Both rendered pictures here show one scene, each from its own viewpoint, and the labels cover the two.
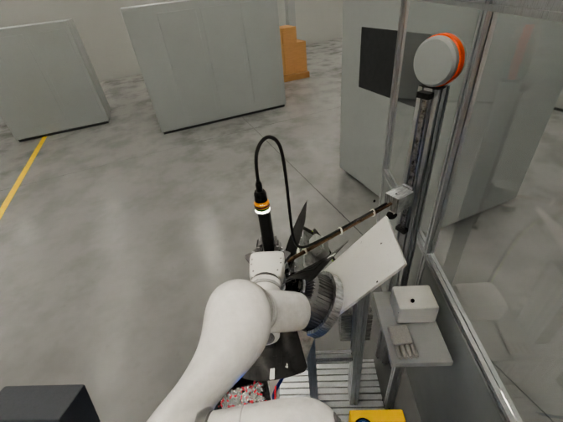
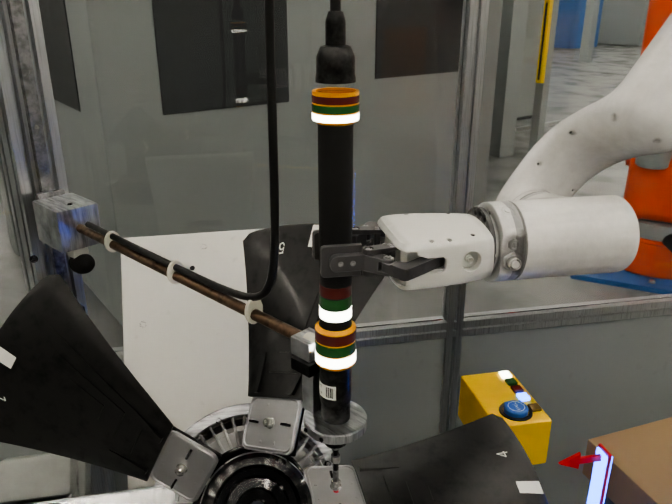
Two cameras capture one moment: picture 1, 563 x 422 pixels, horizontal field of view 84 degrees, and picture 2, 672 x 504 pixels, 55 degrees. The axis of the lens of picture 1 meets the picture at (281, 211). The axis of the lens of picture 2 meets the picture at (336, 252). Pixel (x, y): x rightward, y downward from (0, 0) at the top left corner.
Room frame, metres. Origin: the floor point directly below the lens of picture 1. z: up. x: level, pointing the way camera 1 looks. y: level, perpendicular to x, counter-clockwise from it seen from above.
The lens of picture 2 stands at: (0.90, 0.63, 1.73)
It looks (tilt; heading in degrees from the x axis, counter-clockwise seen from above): 22 degrees down; 253
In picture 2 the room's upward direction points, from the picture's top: straight up
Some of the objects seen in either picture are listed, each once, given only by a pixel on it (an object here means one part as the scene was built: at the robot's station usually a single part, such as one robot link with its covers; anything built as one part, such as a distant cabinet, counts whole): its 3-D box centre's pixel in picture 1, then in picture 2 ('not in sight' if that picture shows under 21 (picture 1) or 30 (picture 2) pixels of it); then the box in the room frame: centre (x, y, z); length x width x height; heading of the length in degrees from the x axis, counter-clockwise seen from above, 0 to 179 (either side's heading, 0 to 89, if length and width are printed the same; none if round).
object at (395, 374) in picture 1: (396, 372); not in sight; (0.79, -0.51, 0.42); 0.04 x 0.04 x 0.83; 85
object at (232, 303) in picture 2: (341, 231); (173, 274); (0.87, -0.21, 1.37); 0.54 x 0.01 x 0.01; 120
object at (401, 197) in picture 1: (400, 198); (65, 221); (1.03, -0.49, 1.37); 0.10 x 0.07 x 0.08; 120
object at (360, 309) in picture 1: (356, 353); not in sight; (0.83, -0.29, 0.58); 0.09 x 0.04 x 1.15; 175
